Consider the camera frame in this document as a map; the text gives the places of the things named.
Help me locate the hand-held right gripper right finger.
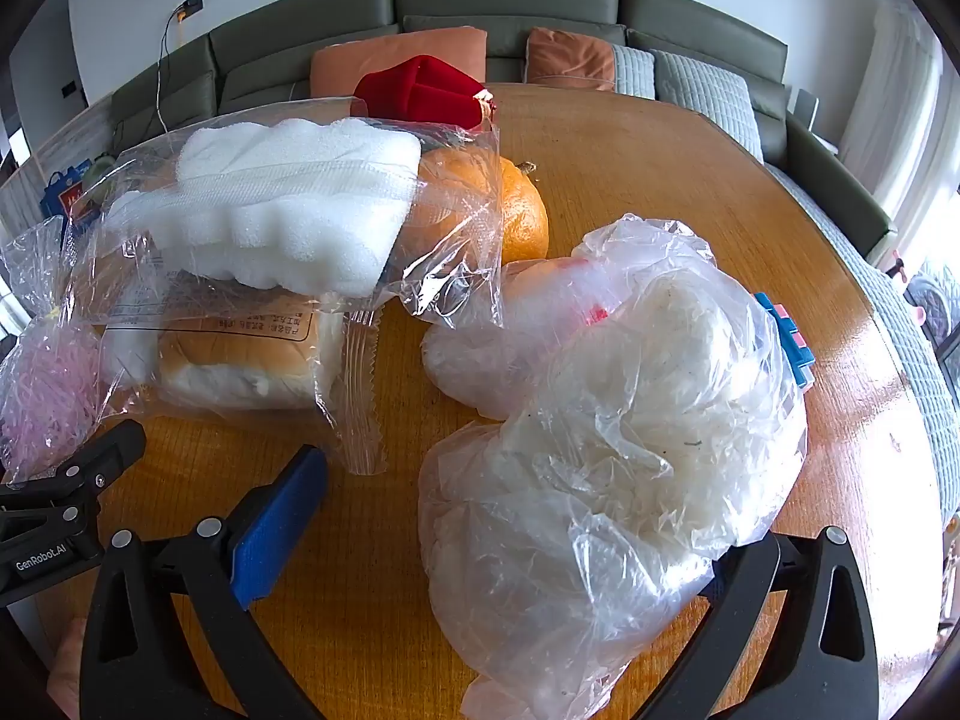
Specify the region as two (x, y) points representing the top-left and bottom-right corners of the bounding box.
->
(637, 525), (880, 720)

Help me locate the blue and pink puzzle cube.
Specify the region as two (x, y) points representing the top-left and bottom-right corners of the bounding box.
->
(754, 292), (817, 391)

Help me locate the small white plastic bag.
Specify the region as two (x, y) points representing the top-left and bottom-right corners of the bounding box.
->
(420, 255), (623, 421)

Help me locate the grey quilted sofa cover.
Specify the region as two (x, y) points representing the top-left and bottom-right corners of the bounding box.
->
(765, 163), (960, 541)

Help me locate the green sofa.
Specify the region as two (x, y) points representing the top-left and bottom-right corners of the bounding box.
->
(112, 0), (901, 263)

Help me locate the white foam padding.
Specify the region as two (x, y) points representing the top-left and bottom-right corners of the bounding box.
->
(101, 118), (422, 299)

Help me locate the bread bun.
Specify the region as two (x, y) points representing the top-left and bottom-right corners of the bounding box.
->
(101, 277), (387, 475)

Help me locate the bag of pink shreds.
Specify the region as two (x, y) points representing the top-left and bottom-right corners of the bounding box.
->
(0, 216), (113, 482)

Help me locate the blue printed bag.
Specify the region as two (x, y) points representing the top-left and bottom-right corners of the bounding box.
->
(41, 157), (102, 222)

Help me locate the clear bag with foam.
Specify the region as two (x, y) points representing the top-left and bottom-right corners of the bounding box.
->
(71, 97), (505, 331)

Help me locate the red velvet box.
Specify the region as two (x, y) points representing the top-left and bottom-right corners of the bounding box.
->
(352, 54), (496, 128)

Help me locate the small orange cushion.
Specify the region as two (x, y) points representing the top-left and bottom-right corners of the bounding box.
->
(525, 26), (617, 91)

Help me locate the large clear plastic bag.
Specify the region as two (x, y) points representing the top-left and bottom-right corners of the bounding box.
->
(418, 214), (809, 720)

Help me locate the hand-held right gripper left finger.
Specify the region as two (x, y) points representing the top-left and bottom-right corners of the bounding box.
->
(79, 444), (329, 720)

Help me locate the wide grey quilted cushion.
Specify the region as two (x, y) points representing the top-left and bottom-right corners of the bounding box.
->
(649, 49), (757, 162)

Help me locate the orange fruit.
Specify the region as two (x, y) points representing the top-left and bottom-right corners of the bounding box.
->
(416, 148), (550, 267)

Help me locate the person's left hand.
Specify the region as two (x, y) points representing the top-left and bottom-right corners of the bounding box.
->
(46, 615), (100, 719)

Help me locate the white curtain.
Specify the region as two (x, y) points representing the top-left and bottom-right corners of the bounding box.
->
(840, 0), (947, 230)

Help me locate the narrow grey quilted cushion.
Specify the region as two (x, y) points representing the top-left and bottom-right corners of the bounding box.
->
(611, 43), (659, 98)

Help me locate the large orange cushion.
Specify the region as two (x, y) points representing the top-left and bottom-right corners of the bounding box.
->
(310, 26), (488, 98)

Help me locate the thin hanging cable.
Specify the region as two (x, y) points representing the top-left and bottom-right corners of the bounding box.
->
(154, 11), (182, 137)

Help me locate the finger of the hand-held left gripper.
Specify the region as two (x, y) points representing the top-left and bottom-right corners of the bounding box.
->
(0, 506), (104, 567)
(0, 420), (147, 512)

